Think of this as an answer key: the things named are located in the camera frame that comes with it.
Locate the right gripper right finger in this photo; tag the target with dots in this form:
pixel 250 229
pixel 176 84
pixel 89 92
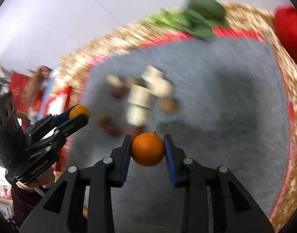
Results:
pixel 213 197

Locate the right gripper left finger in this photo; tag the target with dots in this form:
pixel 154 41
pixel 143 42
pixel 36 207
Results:
pixel 80 201

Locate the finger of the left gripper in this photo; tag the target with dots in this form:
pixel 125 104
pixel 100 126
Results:
pixel 70 127
pixel 56 121

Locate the orange tangerine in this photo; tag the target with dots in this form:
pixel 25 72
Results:
pixel 79 109
pixel 147 149

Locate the brown longan fruit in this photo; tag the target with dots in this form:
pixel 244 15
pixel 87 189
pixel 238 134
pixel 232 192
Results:
pixel 168 105
pixel 103 120
pixel 130 81

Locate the pale round nut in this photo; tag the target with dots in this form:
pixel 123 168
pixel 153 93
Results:
pixel 114 81

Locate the white pastry piece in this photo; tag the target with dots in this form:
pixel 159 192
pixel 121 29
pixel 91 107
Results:
pixel 140 96
pixel 160 87
pixel 151 74
pixel 137 115

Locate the dark red jujube date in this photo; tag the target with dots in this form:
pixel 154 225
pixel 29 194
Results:
pixel 135 131

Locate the person's left hand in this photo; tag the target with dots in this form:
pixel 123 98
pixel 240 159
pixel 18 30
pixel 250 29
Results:
pixel 45 180

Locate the red paper bag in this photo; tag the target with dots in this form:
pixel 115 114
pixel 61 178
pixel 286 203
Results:
pixel 17 86

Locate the grey felt mat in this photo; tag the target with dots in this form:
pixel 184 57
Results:
pixel 232 112

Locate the green leafy vegetable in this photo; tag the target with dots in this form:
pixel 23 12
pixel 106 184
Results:
pixel 198 18

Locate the gold sequin tablecloth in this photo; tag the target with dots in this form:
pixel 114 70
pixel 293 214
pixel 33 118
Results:
pixel 243 20

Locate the red yarn ball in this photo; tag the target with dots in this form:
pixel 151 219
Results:
pixel 285 25

